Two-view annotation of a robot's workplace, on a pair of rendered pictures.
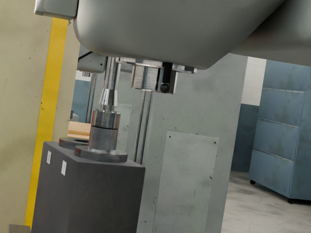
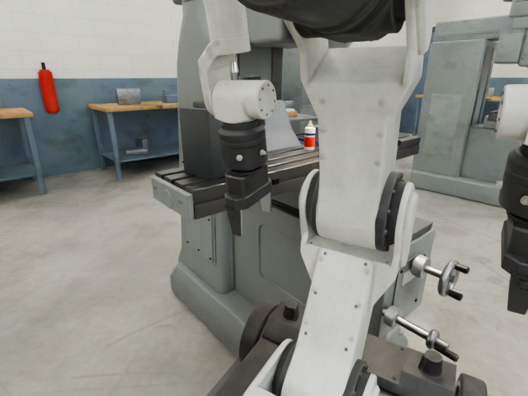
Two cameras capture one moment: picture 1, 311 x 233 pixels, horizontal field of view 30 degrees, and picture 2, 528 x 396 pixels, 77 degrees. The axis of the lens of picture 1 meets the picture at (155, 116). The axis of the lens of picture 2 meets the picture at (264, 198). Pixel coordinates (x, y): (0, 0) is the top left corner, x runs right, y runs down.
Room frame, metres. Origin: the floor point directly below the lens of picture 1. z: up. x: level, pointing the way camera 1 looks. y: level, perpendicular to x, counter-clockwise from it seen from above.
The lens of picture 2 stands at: (1.36, 1.04, 1.23)
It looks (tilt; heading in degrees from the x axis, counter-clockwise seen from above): 20 degrees down; 244
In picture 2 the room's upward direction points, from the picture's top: straight up
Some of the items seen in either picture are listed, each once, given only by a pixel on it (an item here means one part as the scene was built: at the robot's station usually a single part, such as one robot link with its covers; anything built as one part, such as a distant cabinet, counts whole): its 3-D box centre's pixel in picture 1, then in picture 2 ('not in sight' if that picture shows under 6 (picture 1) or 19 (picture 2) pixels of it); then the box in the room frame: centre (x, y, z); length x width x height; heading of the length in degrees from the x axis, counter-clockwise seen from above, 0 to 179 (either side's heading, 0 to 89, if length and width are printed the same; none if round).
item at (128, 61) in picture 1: (156, 64); not in sight; (0.61, 0.01, 1.31); 0.09 x 0.09 x 0.01
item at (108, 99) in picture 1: (111, 77); (232, 54); (0.97, 0.08, 1.29); 0.03 x 0.03 x 0.11
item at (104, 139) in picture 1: (103, 133); not in sight; (0.97, 0.08, 1.19); 0.05 x 0.05 x 0.06
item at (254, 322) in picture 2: not in sight; (263, 335); (1.00, 0.32, 0.50); 0.20 x 0.05 x 0.20; 33
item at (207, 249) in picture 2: not in sight; (227, 166); (0.76, -0.59, 0.78); 0.50 x 0.46 x 1.56; 104
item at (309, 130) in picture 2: not in sight; (309, 134); (0.63, -0.02, 1.02); 0.04 x 0.04 x 0.11
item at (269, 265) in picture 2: not in sight; (316, 265); (0.60, 0.03, 0.47); 0.80 x 0.30 x 0.60; 104
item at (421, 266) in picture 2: not in sight; (437, 273); (0.49, 0.49, 0.67); 0.16 x 0.12 x 0.12; 104
